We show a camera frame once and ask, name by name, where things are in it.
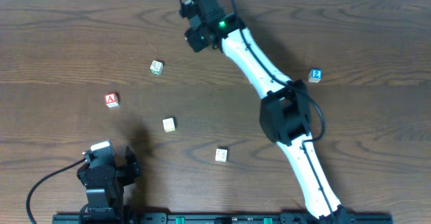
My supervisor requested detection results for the blue number 2 block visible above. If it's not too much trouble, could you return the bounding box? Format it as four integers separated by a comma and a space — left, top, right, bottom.
308, 69, 323, 83

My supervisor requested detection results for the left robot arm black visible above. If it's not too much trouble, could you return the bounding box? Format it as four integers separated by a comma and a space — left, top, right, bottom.
77, 145, 141, 223

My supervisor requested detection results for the plain picture wooden block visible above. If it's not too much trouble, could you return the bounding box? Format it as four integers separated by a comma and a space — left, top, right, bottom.
215, 148, 228, 162

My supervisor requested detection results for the yellow picture wooden block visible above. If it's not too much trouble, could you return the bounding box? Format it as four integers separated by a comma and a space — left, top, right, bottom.
162, 118, 176, 132

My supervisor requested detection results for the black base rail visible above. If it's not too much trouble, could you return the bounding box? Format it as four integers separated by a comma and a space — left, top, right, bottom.
52, 211, 394, 224

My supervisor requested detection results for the green picture wooden block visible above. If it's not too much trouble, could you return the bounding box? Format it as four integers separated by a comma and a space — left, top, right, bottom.
150, 61, 164, 75

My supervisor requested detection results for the red letter A block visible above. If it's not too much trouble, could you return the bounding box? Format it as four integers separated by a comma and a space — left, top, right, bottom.
104, 93, 119, 108

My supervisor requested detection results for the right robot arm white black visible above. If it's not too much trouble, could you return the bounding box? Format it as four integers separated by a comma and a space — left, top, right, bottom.
185, 13, 342, 223

